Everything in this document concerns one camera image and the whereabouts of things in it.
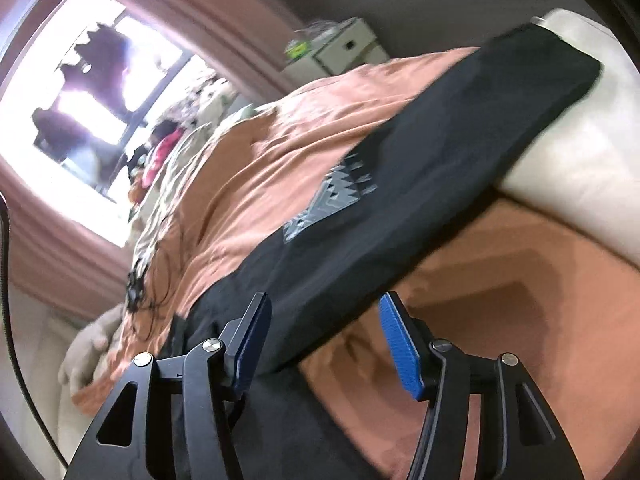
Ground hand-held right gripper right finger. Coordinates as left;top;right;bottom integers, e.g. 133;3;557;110
378;291;586;480

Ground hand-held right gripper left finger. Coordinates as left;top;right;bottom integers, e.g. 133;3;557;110
65;291;273;480

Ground black printed t-shirt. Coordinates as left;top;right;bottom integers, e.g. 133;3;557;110
167;25;603;480

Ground pile of light clothes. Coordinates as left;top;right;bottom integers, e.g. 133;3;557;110
170;67;251;131

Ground dark hanging clothes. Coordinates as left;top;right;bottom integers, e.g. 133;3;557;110
32;22;148;161

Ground beige plush toy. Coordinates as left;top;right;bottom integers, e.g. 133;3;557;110
57;305;128;393

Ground orange bed blanket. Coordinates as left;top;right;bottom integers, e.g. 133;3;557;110
72;47;640;480

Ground beige patterned blanket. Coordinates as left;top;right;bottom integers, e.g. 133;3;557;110
125;110;261;321

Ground pink cloth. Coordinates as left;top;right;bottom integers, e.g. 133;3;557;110
142;127;186;188

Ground pink curtain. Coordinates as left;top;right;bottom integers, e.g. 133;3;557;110
95;0;306;108
0;160;138;321

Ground white drawer cabinet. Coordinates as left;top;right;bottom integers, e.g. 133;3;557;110
282;17;391;78

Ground bright window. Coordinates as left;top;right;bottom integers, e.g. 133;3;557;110
0;0;211;196

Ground thin black cable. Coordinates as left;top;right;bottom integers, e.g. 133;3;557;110
122;215;188;343

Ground thick black cable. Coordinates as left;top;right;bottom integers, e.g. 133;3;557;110
0;195;68;466

